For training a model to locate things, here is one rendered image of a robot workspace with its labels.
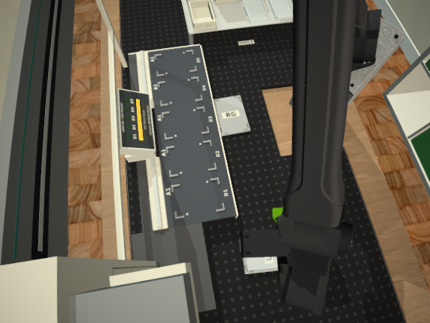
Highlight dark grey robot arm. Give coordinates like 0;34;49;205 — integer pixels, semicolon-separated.
239;0;382;315

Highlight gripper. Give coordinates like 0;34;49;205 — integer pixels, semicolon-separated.
271;207;289;285

